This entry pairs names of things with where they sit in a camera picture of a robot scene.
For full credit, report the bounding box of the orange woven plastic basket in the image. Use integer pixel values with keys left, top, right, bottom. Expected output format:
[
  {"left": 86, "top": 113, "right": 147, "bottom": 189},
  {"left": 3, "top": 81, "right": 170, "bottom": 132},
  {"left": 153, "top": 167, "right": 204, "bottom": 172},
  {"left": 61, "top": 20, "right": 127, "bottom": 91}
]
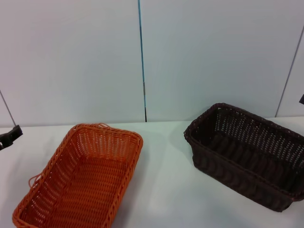
[{"left": 12, "top": 122, "right": 144, "bottom": 228}]

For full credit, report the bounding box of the dark brown woven basket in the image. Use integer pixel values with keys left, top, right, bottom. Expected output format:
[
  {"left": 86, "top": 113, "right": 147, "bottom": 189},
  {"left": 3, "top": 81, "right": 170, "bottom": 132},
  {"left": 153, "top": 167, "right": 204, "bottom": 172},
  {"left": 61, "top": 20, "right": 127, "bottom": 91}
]
[{"left": 182, "top": 102, "right": 304, "bottom": 213}]

